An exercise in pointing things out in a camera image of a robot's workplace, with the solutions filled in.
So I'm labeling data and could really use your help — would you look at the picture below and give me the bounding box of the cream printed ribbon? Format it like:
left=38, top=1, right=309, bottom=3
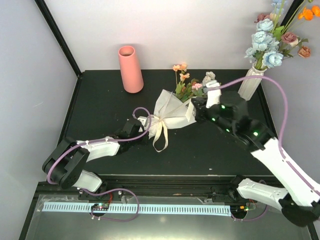
left=151, top=115, right=169, bottom=153

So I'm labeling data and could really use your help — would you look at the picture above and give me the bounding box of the white flower bouquet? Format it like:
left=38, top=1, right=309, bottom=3
left=149, top=63, right=220, bottom=139

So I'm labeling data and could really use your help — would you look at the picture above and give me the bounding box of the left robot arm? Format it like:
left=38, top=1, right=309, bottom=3
left=42, top=116, right=150, bottom=200

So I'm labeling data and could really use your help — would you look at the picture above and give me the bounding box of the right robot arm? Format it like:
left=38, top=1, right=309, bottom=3
left=191, top=91, right=320, bottom=227

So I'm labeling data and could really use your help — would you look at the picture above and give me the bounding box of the white ribbed vase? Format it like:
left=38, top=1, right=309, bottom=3
left=238, top=64, right=267, bottom=101

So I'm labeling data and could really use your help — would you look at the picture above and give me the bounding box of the pink cylindrical vase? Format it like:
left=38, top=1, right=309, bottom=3
left=118, top=45, right=144, bottom=94

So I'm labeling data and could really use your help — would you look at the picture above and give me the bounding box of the blue and pink flower arrangement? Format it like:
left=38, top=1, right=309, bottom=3
left=244, top=0, right=320, bottom=72

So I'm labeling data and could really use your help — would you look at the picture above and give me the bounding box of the left circuit board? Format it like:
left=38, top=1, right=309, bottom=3
left=91, top=203, right=110, bottom=212

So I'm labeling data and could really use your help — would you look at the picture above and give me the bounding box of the circuit board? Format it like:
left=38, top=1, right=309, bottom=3
left=91, top=203, right=110, bottom=212
left=230, top=205, right=256, bottom=213

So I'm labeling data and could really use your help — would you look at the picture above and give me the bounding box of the right circuit board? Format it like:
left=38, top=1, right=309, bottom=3
left=230, top=205, right=256, bottom=213

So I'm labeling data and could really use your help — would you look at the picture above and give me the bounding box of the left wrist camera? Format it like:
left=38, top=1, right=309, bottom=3
left=137, top=116, right=149, bottom=128

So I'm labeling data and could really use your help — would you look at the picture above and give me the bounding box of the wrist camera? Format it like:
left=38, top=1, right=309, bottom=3
left=137, top=116, right=149, bottom=128
left=203, top=82, right=222, bottom=109

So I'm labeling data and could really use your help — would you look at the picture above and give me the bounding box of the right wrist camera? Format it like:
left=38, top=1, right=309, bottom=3
left=203, top=82, right=222, bottom=109

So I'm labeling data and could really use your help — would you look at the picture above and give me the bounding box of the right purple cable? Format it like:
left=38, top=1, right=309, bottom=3
left=203, top=75, right=320, bottom=223

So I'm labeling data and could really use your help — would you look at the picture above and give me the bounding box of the purple cable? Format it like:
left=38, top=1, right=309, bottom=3
left=46, top=106, right=153, bottom=223
left=203, top=75, right=320, bottom=223

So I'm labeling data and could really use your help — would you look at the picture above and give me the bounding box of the black aluminium rail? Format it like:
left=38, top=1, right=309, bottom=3
left=101, top=175, right=235, bottom=195

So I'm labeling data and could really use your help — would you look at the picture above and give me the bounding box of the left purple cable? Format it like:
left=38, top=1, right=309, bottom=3
left=46, top=106, right=153, bottom=223

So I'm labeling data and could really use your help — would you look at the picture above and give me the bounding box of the white slotted cable duct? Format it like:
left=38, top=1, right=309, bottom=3
left=42, top=202, right=231, bottom=217

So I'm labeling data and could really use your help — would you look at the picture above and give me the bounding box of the right black frame post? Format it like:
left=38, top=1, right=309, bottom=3
left=280, top=0, right=305, bottom=26

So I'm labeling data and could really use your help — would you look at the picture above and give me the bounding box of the black frame post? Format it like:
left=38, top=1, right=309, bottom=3
left=280, top=0, right=305, bottom=26
left=34, top=0, right=82, bottom=78

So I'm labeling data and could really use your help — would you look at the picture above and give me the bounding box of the left black frame post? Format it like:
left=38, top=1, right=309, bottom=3
left=34, top=0, right=82, bottom=78

